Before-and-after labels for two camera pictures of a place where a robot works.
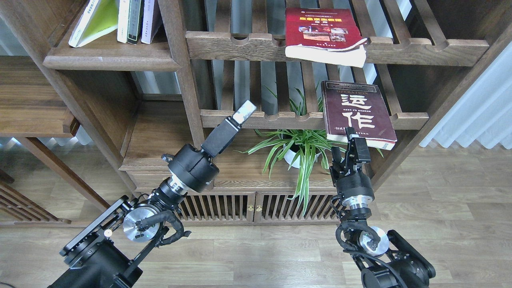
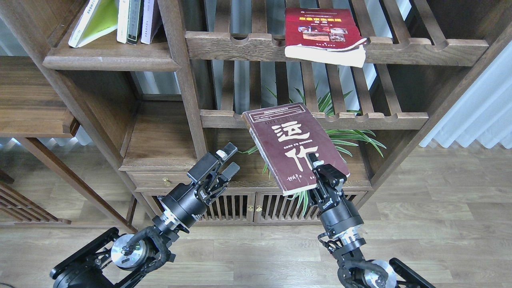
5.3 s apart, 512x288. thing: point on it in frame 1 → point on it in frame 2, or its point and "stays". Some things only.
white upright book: x=123 y=21 stays
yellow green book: x=101 y=18 stays
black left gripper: x=193 y=168 → x=187 y=204
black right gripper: x=353 y=186 → x=342 y=222
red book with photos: x=327 y=35 stays
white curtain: x=484 y=113 stays
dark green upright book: x=135 y=19 stays
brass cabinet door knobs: x=251 y=209 stays
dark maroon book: x=361 y=107 → x=285 y=136
